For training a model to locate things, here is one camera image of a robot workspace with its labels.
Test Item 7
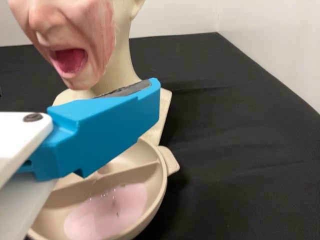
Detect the dummy head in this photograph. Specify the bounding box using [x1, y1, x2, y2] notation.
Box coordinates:
[8, 0, 173, 147]

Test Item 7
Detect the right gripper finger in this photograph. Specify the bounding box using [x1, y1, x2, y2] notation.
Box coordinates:
[15, 77, 161, 182]

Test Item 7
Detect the beige divided bowl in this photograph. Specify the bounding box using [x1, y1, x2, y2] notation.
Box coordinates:
[26, 138, 181, 240]

